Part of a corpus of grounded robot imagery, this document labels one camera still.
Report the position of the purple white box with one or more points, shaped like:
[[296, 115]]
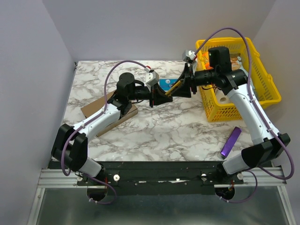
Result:
[[230, 142]]

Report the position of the yellow utility knife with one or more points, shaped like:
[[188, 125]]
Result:
[[173, 88]]

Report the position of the yellow plastic basket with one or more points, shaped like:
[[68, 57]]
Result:
[[267, 93]]

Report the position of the orange snack box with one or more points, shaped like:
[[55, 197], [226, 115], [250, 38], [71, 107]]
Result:
[[205, 56]]

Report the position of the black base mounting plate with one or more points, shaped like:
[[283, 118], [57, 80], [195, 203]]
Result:
[[175, 178]]

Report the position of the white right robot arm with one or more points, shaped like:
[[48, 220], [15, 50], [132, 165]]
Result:
[[268, 142]]

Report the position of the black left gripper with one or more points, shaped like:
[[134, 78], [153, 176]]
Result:
[[158, 96]]

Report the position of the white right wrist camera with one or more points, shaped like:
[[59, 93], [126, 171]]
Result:
[[189, 56]]

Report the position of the blue razor box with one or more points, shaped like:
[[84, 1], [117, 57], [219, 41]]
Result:
[[166, 84]]

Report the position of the light blue chips bag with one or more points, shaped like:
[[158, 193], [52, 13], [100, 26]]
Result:
[[236, 62]]

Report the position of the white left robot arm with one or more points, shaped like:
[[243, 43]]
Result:
[[70, 147]]

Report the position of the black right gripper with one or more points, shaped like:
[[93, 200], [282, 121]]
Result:
[[192, 81]]

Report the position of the aluminium rail frame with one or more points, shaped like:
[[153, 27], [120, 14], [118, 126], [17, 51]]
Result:
[[260, 200]]

